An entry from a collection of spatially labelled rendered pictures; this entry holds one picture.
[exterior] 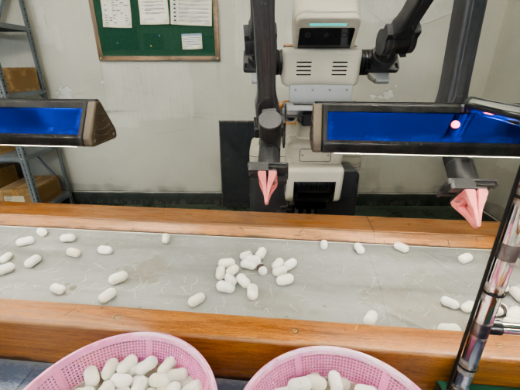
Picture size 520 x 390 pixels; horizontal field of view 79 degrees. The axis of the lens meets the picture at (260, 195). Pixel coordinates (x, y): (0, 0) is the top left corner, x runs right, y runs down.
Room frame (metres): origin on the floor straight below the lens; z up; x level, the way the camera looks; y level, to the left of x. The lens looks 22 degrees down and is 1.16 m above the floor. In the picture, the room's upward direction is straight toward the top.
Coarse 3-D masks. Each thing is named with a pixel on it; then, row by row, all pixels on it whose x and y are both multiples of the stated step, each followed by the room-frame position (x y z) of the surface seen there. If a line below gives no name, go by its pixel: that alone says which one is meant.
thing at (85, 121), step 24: (0, 120) 0.53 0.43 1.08; (24, 120) 0.52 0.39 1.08; (48, 120) 0.52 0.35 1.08; (72, 120) 0.52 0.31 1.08; (96, 120) 0.52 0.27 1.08; (0, 144) 0.51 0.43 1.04; (24, 144) 0.51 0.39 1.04; (48, 144) 0.50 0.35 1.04; (72, 144) 0.50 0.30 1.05; (96, 144) 0.51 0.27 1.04
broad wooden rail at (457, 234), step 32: (0, 224) 0.79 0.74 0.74; (32, 224) 0.79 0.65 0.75; (64, 224) 0.78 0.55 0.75; (96, 224) 0.78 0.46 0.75; (128, 224) 0.77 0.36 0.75; (160, 224) 0.77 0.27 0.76; (192, 224) 0.76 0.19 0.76; (224, 224) 0.76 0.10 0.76; (256, 224) 0.75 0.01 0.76; (288, 224) 0.75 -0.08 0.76; (320, 224) 0.75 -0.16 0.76; (352, 224) 0.75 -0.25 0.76; (384, 224) 0.75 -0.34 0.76; (416, 224) 0.75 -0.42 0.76; (448, 224) 0.75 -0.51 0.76
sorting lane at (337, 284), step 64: (0, 256) 0.64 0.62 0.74; (64, 256) 0.64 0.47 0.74; (128, 256) 0.64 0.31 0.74; (192, 256) 0.64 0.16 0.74; (320, 256) 0.64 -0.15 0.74; (384, 256) 0.64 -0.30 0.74; (448, 256) 0.64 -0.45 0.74; (320, 320) 0.43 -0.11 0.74; (384, 320) 0.43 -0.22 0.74; (448, 320) 0.43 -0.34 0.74
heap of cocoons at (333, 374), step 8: (304, 376) 0.32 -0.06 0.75; (312, 376) 0.32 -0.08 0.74; (320, 376) 0.32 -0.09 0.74; (328, 376) 0.33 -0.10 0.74; (336, 376) 0.32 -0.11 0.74; (288, 384) 0.31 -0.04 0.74; (296, 384) 0.31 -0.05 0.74; (304, 384) 0.31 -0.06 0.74; (312, 384) 0.31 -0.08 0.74; (320, 384) 0.31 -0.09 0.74; (328, 384) 0.32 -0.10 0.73; (336, 384) 0.31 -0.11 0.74; (344, 384) 0.32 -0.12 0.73; (352, 384) 0.32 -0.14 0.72; (360, 384) 0.31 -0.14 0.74
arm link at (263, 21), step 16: (256, 0) 0.75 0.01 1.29; (272, 0) 0.75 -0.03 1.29; (256, 16) 0.76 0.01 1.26; (272, 16) 0.77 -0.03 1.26; (256, 32) 0.78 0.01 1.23; (272, 32) 0.78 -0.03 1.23; (256, 48) 0.79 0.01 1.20; (272, 48) 0.79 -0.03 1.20; (256, 64) 0.81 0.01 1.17; (272, 64) 0.80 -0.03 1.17; (272, 80) 0.82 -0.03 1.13; (256, 96) 0.86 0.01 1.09; (272, 96) 0.83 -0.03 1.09; (256, 112) 0.85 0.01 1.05
